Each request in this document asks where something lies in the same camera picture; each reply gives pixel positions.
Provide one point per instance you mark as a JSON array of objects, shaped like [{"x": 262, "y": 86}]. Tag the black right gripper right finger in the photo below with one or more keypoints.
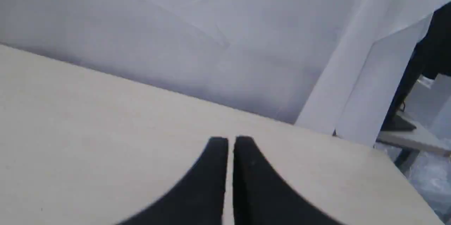
[{"x": 262, "y": 197}]

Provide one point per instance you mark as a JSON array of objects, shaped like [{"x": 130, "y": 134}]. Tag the dark stand behind curtain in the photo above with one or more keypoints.
[{"x": 425, "y": 82}]

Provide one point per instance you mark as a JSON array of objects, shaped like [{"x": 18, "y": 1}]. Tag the white backdrop curtain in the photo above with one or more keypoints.
[{"x": 332, "y": 66}]

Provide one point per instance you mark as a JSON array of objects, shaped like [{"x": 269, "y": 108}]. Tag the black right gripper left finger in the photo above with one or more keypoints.
[{"x": 198, "y": 197}]

